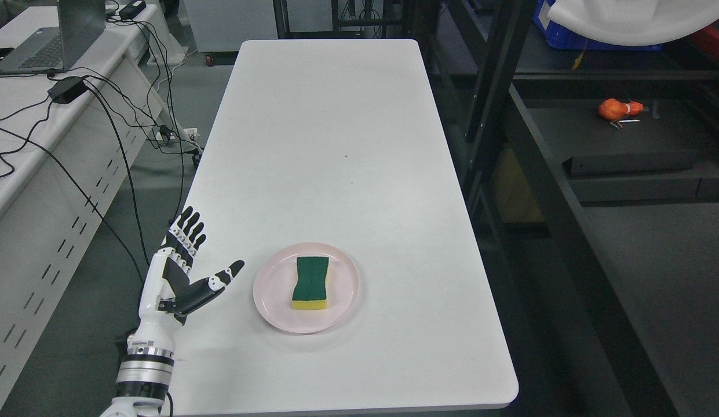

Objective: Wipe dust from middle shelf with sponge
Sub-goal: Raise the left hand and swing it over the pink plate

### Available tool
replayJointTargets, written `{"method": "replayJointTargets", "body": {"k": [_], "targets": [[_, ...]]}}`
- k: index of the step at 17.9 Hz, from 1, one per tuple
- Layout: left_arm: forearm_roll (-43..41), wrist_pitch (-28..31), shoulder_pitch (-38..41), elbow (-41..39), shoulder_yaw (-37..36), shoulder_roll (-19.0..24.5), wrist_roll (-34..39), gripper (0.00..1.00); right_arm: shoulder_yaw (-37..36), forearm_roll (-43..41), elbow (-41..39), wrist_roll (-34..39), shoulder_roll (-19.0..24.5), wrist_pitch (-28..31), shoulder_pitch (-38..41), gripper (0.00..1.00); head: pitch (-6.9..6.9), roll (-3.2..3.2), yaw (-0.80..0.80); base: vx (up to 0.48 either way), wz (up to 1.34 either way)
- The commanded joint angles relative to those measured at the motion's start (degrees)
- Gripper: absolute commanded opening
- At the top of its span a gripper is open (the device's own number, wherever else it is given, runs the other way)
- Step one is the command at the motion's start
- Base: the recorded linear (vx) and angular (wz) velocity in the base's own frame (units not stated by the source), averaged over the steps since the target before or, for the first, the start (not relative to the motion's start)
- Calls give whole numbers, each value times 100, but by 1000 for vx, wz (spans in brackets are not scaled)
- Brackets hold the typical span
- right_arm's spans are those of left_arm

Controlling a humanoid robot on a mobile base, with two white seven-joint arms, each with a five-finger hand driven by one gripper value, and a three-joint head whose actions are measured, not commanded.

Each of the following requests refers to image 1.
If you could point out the black power adapter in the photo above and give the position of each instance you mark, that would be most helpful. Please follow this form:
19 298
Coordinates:
66 90

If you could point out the green yellow sponge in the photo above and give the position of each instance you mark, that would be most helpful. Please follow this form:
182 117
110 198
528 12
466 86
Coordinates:
310 291

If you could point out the pink plate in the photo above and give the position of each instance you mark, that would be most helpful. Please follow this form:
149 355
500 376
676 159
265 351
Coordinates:
274 283

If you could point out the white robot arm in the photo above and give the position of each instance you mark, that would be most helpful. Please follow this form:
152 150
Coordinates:
142 383

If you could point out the white side desk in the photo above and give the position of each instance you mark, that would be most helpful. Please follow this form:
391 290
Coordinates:
61 166

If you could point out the black metal shelf rack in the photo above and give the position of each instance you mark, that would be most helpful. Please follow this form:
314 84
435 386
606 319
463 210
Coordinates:
603 237

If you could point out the grey laptop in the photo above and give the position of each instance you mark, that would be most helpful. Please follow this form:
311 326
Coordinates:
56 49

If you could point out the orange handled tool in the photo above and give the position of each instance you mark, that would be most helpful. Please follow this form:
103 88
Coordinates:
614 110

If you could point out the white table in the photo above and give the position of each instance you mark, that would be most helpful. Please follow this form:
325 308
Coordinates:
339 142

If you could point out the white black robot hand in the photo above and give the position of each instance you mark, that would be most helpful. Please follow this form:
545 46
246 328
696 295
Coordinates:
169 295

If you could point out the white foam sheet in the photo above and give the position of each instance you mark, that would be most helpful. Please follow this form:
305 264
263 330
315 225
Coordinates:
634 23

